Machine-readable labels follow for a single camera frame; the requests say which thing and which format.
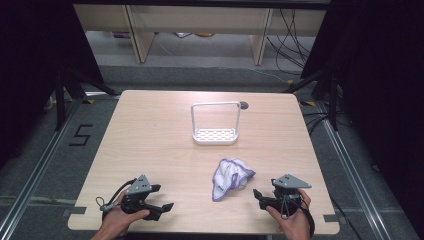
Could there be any bundle of black cables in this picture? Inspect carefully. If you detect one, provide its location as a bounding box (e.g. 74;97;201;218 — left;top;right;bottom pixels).
266;8;313;76

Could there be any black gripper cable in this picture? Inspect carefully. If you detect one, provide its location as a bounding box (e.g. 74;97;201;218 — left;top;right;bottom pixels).
95;178;138;213

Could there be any white metal rack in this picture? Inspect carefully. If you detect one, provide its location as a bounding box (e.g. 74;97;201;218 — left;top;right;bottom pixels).
190;100;242;146

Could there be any white cable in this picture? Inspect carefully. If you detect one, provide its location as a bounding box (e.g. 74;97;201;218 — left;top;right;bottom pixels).
248;67;290;84

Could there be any black metal stand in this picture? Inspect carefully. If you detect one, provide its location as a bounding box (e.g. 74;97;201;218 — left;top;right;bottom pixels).
54;68;121;132
283;69;340;132

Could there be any black wrist strap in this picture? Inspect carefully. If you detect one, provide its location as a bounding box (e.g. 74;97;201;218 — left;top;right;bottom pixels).
299;199;316;238

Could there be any person's right hand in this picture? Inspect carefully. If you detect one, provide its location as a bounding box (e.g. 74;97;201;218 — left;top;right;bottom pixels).
265;188;312;240

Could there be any white cloth with purple edge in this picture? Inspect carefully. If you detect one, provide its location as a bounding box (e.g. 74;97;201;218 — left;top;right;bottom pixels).
211;157;257;203

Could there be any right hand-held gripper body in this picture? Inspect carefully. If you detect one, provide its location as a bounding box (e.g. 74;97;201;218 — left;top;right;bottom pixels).
271;173;313;219

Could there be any person's left hand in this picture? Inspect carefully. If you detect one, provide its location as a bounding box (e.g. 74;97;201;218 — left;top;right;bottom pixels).
99;191;151;238

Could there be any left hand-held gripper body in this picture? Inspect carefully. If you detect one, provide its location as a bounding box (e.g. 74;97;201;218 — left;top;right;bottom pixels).
119;174;155;215

